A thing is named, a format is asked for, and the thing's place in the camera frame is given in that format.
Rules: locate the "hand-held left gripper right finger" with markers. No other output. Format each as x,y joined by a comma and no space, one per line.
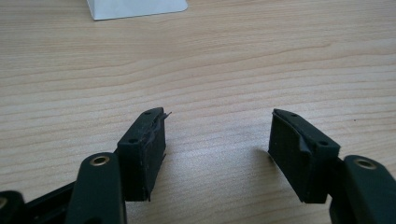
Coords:
299,155

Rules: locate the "gray expandable book rack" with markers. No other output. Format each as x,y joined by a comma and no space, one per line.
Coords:
134,7

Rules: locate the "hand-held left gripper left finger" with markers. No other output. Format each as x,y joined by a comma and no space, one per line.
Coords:
141,155

